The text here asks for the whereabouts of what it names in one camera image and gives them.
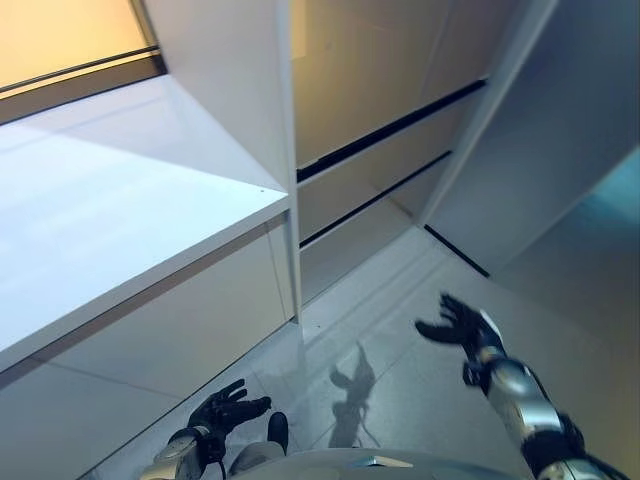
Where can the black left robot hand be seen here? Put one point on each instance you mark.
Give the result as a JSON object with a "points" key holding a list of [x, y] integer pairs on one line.
{"points": [[220, 412]]}

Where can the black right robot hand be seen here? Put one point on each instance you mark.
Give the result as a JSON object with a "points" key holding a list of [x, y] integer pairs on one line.
{"points": [[470, 332]]}

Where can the fridge drawer with white bin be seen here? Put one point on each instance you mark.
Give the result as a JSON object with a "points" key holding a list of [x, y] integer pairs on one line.
{"points": [[370, 170]]}

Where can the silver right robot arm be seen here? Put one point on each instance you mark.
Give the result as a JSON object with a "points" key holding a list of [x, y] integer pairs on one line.
{"points": [[525, 400]]}

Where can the steel fridge drawer front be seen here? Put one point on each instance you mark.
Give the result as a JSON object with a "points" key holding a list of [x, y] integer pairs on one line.
{"points": [[360, 250]]}

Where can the stainless steel fridge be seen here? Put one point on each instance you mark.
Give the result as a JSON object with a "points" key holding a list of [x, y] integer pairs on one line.
{"points": [[360, 65]]}

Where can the robot left leg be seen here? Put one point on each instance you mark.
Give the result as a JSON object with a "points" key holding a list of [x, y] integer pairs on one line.
{"points": [[277, 430]]}

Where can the grey robot torso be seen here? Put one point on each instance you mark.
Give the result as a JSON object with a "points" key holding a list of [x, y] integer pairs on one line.
{"points": [[370, 467]]}

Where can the tall grey cabinet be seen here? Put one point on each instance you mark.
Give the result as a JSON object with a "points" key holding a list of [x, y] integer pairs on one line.
{"points": [[525, 150]]}

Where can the white counter cabinet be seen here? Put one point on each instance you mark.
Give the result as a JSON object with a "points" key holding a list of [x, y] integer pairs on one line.
{"points": [[125, 200]]}

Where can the tall white side panel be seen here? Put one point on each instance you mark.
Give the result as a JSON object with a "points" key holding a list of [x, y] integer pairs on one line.
{"points": [[220, 75]]}

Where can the yellow lit window panel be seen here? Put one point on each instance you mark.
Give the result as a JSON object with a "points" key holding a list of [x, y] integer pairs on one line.
{"points": [[65, 35]]}

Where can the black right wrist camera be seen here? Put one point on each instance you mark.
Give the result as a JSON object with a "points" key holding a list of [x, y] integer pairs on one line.
{"points": [[472, 375]]}

